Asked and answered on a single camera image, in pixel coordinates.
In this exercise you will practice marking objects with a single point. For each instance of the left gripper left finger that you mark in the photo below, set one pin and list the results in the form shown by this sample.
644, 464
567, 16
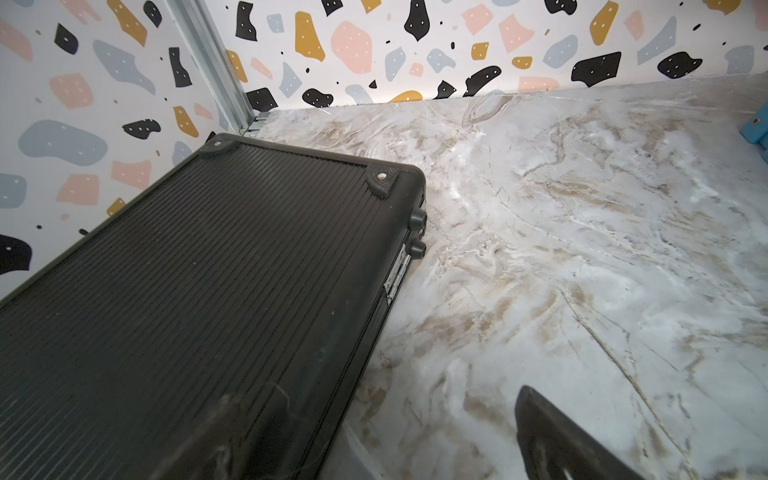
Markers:
229, 441

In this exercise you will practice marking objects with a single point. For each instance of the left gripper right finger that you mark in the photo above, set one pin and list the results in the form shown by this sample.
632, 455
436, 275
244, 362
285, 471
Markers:
555, 447

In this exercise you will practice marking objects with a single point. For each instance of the black case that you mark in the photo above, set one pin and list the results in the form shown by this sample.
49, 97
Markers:
252, 267

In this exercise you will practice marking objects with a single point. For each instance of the blue white two-tier rack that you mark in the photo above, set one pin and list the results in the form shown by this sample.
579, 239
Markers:
755, 130

